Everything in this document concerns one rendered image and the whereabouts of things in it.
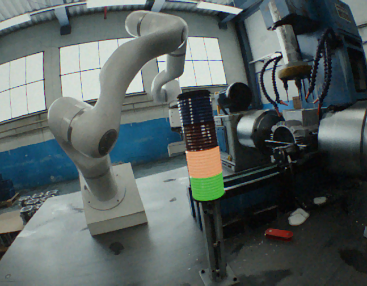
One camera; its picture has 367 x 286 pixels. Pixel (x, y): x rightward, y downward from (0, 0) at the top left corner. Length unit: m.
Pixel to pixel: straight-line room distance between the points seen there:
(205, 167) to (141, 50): 0.38
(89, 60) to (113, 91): 5.98
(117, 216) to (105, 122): 0.42
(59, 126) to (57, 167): 5.81
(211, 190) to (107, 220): 0.53
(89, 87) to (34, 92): 1.87
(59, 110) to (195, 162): 0.37
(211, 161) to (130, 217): 0.53
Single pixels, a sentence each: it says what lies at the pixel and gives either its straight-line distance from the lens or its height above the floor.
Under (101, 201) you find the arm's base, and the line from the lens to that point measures 0.79.
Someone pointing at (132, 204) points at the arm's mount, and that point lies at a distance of 0.78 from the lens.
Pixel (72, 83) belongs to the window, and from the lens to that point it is 6.31.
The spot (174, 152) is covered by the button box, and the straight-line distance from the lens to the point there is 0.86.
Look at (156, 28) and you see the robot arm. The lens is 0.59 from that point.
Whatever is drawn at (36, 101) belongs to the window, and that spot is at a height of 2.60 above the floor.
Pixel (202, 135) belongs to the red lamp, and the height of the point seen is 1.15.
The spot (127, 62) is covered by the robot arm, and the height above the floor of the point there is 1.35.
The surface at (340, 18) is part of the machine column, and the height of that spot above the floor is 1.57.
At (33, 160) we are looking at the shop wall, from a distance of 6.57.
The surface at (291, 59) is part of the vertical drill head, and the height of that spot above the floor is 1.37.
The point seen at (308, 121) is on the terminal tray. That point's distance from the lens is 0.87.
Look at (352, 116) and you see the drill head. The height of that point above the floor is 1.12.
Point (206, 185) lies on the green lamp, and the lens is 0.32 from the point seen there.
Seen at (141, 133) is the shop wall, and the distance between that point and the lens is 6.07.
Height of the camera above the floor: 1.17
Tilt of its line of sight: 7 degrees down
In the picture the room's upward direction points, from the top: 9 degrees counter-clockwise
